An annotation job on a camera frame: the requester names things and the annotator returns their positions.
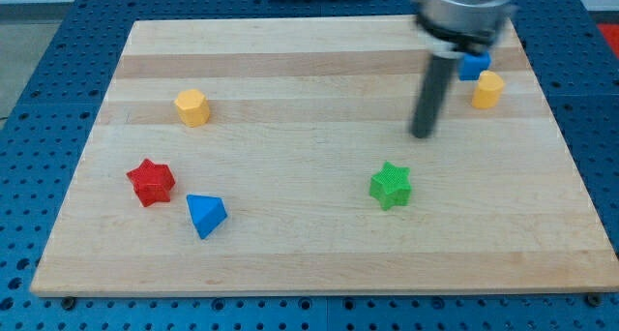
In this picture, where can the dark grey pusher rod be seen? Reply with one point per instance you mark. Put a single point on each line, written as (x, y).
(436, 82)

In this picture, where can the wooden board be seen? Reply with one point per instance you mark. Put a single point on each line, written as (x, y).
(303, 111)

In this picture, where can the blue triangle block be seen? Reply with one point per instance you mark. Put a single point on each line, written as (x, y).
(207, 213)

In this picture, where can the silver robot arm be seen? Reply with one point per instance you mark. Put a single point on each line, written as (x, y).
(455, 27)

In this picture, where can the red star block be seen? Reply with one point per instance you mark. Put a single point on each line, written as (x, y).
(151, 182)

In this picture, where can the blue cube block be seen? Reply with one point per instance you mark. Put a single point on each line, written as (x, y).
(471, 66)

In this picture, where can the yellow hexagon block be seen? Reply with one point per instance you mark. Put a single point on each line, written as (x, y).
(192, 107)

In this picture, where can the yellow half-round block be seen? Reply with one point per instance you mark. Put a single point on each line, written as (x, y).
(488, 90)

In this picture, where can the green star block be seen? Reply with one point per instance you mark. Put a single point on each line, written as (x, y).
(391, 186)

